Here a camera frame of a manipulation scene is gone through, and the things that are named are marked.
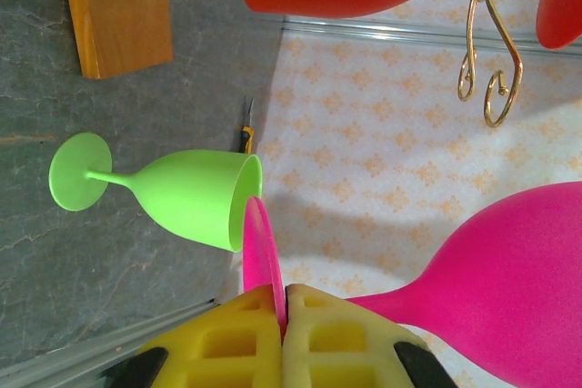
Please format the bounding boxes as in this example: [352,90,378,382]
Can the yellow-handled pliers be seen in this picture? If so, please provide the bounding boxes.
[239,96,256,155]

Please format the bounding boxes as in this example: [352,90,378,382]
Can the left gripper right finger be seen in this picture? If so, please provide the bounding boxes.
[282,283,460,388]

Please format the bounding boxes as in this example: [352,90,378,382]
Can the gold wire rack, wooden base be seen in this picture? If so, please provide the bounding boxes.
[58,0,582,129]

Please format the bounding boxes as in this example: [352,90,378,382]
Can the green wine glass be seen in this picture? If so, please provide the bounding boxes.
[48,132,264,254]

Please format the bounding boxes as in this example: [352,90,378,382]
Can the pink wine glass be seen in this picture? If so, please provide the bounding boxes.
[243,181,582,388]

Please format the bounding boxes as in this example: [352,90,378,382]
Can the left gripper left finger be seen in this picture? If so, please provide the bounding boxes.
[102,289,286,388]

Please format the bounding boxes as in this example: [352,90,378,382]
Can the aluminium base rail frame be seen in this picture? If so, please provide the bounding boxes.
[0,299,219,388]

